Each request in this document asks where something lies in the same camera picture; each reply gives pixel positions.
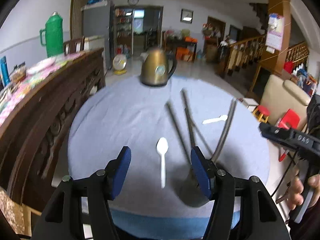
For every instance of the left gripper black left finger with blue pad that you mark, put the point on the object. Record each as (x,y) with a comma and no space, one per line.
(62,216)

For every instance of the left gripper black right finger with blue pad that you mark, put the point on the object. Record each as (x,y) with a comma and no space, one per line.
(243,208)

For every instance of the dark metal utensil holder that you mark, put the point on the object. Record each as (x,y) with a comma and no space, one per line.
(190,192)

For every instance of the white plastic spoon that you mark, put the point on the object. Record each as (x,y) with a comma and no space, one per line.
(213,120)
(162,148)

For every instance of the person's right hand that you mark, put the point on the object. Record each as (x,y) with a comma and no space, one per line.
(295,198)

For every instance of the red plastic stool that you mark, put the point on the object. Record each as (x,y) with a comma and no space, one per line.
(290,120)

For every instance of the small red round stool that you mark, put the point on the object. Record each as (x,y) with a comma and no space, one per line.
(261,113)

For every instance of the beige sofa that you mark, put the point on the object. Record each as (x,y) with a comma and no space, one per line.
(281,95)

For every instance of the carved dark wooden sideboard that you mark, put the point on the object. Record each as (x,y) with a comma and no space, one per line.
(33,133)

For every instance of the wooden stair railing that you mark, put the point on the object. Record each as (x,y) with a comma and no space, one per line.
(240,54)

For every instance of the light blue table cloth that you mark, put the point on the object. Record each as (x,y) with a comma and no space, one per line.
(128,113)

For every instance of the gold electric kettle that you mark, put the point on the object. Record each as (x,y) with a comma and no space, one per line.
(158,67)

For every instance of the blue thermos bottle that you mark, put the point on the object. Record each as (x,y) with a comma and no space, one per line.
(4,70)

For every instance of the green thermos jug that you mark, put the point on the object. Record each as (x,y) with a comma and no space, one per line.
(51,37)

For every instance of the grey refrigerator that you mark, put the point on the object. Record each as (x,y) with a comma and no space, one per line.
(98,20)

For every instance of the wall calendar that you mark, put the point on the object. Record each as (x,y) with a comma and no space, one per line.
(275,31)

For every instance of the framed wall picture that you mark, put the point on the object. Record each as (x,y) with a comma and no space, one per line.
(186,16)

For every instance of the round wall clock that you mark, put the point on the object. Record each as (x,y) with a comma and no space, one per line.
(133,2)

